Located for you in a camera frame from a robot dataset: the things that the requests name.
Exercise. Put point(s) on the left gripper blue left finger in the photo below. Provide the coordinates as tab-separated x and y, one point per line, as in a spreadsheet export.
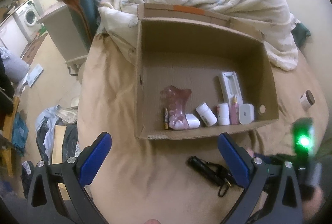
45	203

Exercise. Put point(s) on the beige bedside cabinet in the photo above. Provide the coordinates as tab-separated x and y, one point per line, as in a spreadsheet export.
60	26

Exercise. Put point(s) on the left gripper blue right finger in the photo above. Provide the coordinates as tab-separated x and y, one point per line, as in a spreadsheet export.
271	192

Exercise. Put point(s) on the white power adapter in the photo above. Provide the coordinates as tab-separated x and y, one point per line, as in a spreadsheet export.
246	114

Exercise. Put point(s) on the grey bag on floor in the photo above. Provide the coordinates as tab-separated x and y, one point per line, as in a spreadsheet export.
15	68

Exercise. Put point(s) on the green cloth at bedside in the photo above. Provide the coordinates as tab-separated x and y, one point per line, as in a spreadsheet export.
300	34

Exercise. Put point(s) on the beige slipper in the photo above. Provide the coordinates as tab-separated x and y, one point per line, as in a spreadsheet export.
68	116

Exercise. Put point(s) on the white remote control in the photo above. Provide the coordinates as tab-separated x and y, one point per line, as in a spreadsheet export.
230	87

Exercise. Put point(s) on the pink perfume bottle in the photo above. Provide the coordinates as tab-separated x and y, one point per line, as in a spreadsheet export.
234	111

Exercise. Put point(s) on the white pill bottle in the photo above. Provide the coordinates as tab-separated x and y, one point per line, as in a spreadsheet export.
206	114

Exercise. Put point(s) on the teal pillow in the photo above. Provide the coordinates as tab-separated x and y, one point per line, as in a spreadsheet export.
86	18

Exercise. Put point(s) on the person's right hand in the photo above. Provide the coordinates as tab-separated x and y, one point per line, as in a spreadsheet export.
311	207

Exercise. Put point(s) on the black flashlight with strap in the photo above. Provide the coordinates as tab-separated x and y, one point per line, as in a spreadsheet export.
214	173

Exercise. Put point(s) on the white pink tube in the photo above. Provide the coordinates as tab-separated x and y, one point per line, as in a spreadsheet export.
223	114

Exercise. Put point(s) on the cream patterned duvet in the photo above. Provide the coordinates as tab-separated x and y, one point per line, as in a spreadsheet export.
272	17

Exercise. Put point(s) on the white earbuds case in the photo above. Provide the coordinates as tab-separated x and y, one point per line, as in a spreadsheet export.
193	121

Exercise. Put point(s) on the black jacket on chair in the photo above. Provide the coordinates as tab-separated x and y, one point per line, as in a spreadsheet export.
7	91

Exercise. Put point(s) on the person's left hand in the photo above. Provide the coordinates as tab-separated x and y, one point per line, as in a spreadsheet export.
152	221

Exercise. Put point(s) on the white washing machine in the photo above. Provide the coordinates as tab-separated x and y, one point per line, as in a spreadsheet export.
27	17

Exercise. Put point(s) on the pink clear plastic bottle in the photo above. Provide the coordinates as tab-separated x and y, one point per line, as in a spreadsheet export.
176	100

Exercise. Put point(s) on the brown lid cream jar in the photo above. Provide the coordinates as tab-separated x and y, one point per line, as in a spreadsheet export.
307	100

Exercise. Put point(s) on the white kitchen cabinet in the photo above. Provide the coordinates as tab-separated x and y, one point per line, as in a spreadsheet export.
12	37

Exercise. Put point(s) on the brown cardboard box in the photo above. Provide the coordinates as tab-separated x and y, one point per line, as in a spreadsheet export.
190	48

